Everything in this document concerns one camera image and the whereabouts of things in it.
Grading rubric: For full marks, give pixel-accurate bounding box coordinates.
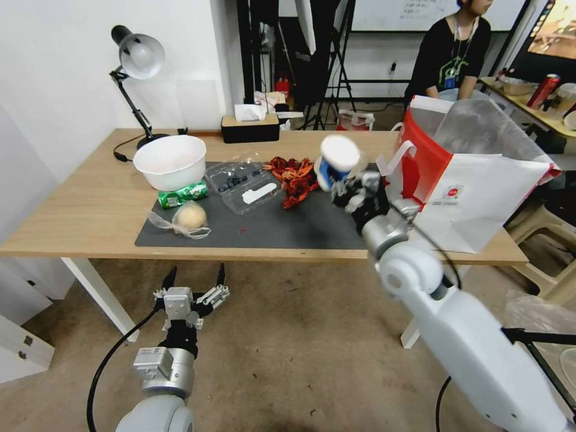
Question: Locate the red white bag on floor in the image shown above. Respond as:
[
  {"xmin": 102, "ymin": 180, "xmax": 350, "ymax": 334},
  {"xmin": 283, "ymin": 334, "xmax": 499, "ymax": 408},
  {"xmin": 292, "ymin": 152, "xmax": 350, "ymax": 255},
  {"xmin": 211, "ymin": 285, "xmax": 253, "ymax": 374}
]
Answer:
[{"xmin": 337, "ymin": 109, "xmax": 376, "ymax": 133}]

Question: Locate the red drink can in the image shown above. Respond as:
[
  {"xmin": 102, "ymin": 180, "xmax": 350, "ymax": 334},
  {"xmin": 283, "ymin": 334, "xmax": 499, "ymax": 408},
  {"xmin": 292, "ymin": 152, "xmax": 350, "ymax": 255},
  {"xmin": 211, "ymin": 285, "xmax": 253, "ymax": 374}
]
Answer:
[{"xmin": 526, "ymin": 73, "xmax": 562, "ymax": 110}]

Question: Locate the black metal floor stand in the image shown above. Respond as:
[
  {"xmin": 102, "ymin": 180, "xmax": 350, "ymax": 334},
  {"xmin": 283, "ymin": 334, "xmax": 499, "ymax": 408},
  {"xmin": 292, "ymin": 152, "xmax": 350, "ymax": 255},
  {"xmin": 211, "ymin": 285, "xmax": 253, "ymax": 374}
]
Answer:
[{"xmin": 502, "ymin": 327, "xmax": 576, "ymax": 420}]

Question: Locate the dark grey table mat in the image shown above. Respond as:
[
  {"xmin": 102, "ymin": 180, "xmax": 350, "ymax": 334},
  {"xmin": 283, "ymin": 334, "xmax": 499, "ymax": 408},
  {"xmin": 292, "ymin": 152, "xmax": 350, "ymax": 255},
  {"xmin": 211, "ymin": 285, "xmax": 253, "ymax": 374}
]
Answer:
[{"xmin": 134, "ymin": 160, "xmax": 384, "ymax": 250}]

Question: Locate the black display screen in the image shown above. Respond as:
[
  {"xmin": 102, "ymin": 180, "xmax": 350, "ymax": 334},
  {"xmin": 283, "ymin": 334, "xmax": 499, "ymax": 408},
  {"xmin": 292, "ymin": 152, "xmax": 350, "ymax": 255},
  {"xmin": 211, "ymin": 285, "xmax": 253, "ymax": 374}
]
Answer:
[{"xmin": 512, "ymin": 0, "xmax": 576, "ymax": 85}]

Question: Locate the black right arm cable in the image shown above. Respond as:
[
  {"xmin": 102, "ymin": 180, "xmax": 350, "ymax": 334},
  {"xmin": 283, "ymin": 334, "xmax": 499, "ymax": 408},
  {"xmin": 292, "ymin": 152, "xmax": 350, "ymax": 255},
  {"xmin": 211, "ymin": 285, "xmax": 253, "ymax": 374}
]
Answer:
[{"xmin": 435, "ymin": 374, "xmax": 453, "ymax": 432}]

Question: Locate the black lamp cord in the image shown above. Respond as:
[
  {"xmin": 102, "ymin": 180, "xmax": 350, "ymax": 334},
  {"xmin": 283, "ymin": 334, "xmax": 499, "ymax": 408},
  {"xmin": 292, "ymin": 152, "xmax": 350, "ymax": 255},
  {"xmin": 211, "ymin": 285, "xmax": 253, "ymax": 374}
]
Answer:
[{"xmin": 113, "ymin": 134, "xmax": 152, "ymax": 164}]

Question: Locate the green snack packet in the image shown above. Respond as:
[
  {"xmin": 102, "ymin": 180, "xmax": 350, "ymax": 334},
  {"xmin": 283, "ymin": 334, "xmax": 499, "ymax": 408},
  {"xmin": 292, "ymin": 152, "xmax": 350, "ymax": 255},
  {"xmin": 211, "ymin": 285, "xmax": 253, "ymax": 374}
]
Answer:
[{"xmin": 157, "ymin": 178, "xmax": 211, "ymax": 211}]

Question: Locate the red and white delivery bag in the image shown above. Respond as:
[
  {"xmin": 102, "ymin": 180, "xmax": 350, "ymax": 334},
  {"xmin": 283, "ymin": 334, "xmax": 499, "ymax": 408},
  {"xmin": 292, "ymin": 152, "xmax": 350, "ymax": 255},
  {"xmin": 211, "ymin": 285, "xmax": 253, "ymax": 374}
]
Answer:
[{"xmin": 376, "ymin": 95, "xmax": 563, "ymax": 256}]

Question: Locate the clear disposable takeout box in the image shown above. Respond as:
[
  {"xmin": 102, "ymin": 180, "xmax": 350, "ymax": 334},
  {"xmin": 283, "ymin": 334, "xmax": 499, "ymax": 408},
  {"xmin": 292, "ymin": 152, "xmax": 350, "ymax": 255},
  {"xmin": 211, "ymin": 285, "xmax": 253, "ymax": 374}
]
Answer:
[{"xmin": 205, "ymin": 156, "xmax": 283, "ymax": 217}]

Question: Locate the black tissue box wooden lid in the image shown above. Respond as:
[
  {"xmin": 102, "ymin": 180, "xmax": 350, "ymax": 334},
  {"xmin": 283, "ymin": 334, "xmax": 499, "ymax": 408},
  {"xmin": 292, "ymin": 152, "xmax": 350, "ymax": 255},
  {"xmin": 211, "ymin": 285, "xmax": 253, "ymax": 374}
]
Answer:
[{"xmin": 220, "ymin": 104, "xmax": 281, "ymax": 145}]

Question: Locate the blue and white paper cup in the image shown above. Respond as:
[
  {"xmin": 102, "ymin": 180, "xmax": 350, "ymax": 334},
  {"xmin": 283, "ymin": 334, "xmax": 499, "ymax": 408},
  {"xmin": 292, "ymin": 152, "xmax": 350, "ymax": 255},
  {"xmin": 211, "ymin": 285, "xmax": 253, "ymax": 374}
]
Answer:
[{"xmin": 313, "ymin": 134, "xmax": 368, "ymax": 193}]

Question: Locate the red crayfish pile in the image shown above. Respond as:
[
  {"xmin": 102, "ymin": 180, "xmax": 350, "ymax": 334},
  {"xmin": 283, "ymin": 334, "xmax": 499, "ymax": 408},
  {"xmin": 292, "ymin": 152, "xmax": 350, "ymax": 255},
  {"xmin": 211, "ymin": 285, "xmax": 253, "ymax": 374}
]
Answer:
[{"xmin": 262, "ymin": 155, "xmax": 319, "ymax": 211}]

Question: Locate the yellow background table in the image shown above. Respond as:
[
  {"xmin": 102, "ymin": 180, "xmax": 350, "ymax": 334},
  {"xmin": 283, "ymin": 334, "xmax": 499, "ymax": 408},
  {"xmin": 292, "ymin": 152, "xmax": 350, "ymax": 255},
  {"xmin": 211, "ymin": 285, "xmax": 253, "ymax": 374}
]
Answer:
[{"xmin": 478, "ymin": 76, "xmax": 576, "ymax": 137}]

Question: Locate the wooden table with white legs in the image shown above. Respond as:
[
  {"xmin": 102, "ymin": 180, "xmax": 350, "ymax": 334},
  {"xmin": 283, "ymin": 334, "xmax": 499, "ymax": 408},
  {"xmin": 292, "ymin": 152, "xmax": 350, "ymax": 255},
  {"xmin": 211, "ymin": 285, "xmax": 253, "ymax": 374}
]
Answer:
[{"xmin": 0, "ymin": 128, "xmax": 530, "ymax": 350}]

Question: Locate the white drawer cabinet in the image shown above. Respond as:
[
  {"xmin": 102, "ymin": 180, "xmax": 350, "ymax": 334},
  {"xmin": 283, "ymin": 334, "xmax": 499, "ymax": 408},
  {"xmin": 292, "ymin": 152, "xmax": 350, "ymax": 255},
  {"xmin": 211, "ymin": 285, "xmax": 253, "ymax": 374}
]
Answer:
[{"xmin": 0, "ymin": 260, "xmax": 76, "ymax": 384}]

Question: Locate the black tripod stand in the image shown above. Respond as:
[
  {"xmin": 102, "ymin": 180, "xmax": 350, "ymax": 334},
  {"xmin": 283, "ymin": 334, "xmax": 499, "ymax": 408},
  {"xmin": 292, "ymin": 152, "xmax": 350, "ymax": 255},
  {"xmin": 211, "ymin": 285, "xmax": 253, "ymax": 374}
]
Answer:
[{"xmin": 304, "ymin": 0, "xmax": 362, "ymax": 132}]

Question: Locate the white whiteboard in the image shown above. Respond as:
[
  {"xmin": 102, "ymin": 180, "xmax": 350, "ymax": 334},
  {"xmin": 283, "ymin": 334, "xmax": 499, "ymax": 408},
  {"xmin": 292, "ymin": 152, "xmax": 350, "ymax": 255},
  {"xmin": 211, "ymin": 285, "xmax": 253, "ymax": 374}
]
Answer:
[{"xmin": 350, "ymin": 0, "xmax": 528, "ymax": 33}]

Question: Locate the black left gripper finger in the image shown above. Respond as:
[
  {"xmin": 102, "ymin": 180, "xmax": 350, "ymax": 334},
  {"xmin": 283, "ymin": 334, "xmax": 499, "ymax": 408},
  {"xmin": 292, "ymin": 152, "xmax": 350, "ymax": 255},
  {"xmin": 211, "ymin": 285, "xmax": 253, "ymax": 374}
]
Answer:
[
  {"xmin": 152, "ymin": 266, "xmax": 179, "ymax": 312},
  {"xmin": 195, "ymin": 262, "xmax": 232, "ymax": 316}
]

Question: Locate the white plastic bowl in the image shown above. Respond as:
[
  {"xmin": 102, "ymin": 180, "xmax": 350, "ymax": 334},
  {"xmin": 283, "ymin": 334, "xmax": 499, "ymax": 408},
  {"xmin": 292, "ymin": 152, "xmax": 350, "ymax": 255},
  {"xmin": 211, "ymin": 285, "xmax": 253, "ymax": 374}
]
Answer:
[{"xmin": 133, "ymin": 136, "xmax": 208, "ymax": 192}]

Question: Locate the black desk lamp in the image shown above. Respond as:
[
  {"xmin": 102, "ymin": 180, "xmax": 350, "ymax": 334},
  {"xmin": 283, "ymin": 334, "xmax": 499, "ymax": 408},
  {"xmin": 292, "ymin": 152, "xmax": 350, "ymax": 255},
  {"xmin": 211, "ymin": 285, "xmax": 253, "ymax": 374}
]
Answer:
[{"xmin": 109, "ymin": 25, "xmax": 173, "ymax": 152}]

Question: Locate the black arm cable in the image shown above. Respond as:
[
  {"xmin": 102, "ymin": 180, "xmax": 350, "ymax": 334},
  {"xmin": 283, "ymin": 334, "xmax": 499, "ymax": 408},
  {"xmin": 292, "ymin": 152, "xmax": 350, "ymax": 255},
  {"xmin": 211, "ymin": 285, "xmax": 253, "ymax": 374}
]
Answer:
[
  {"xmin": 86, "ymin": 307, "xmax": 166, "ymax": 432},
  {"xmin": 435, "ymin": 374, "xmax": 453, "ymax": 432}
]

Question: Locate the person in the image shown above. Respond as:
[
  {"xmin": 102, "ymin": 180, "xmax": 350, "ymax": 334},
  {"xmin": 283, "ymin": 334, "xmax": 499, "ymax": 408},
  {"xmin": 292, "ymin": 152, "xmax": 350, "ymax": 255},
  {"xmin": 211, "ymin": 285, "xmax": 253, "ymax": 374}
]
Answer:
[{"xmin": 403, "ymin": 0, "xmax": 493, "ymax": 110}]

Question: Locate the metal bowl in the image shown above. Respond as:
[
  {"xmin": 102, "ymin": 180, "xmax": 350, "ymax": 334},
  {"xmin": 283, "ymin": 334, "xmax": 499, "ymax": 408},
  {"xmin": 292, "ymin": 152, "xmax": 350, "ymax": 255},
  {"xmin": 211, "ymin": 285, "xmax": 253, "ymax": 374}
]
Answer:
[{"xmin": 498, "ymin": 75, "xmax": 539, "ymax": 97}]

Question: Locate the bun in clear bag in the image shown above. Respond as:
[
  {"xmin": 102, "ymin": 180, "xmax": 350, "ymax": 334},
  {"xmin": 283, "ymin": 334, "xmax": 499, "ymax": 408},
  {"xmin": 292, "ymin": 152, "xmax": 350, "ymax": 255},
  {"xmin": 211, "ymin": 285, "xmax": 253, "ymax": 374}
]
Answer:
[{"xmin": 147, "ymin": 200, "xmax": 213, "ymax": 241}]

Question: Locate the red fire extinguisher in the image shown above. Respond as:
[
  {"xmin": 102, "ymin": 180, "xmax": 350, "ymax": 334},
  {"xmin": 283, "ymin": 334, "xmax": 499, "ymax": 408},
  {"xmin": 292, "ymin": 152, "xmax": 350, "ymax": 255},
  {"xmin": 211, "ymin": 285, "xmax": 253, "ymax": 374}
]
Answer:
[{"xmin": 274, "ymin": 74, "xmax": 292, "ymax": 109}]

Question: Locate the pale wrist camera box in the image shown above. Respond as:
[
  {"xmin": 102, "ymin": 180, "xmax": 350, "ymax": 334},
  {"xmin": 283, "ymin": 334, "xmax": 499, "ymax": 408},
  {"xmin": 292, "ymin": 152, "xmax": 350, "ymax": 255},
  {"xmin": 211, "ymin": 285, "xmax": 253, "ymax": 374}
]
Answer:
[{"xmin": 163, "ymin": 289, "xmax": 196, "ymax": 321}]

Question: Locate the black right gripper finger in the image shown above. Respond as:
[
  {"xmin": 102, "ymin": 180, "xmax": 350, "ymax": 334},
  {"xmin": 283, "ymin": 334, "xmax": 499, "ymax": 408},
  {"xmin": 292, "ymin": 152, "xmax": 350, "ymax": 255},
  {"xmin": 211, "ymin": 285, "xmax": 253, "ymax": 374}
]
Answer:
[
  {"xmin": 347, "ymin": 169, "xmax": 384, "ymax": 190},
  {"xmin": 329, "ymin": 179, "xmax": 364, "ymax": 215}
]

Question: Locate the beige plastic stool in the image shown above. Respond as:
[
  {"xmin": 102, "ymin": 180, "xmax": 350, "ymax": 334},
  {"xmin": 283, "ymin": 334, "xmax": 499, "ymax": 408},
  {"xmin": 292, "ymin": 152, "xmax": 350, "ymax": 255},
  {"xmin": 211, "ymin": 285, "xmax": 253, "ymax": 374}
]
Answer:
[{"xmin": 507, "ymin": 197, "xmax": 576, "ymax": 301}]

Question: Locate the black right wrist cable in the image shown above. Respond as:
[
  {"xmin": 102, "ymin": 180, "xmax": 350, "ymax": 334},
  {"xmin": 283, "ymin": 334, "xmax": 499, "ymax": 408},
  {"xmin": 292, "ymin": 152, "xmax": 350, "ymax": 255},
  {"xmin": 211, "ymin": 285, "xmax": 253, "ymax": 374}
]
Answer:
[{"xmin": 395, "ymin": 210, "xmax": 463, "ymax": 292}]

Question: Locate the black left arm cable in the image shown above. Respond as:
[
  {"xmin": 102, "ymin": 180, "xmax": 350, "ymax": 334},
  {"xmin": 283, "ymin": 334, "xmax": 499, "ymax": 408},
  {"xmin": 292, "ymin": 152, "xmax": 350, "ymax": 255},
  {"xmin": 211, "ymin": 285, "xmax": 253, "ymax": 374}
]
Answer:
[{"xmin": 86, "ymin": 307, "xmax": 166, "ymax": 432}]

